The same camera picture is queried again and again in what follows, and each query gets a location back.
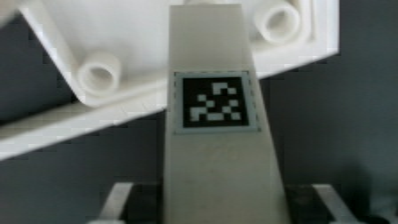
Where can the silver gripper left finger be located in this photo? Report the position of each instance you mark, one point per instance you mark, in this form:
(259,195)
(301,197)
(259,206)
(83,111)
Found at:
(133,204)

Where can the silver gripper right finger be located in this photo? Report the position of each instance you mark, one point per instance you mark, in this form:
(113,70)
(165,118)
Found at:
(317,205)

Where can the white desk top tray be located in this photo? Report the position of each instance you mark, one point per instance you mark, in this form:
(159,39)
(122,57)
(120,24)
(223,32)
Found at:
(120,41)

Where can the white front fence rail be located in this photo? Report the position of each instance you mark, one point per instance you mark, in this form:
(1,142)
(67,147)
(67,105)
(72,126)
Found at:
(74,121)

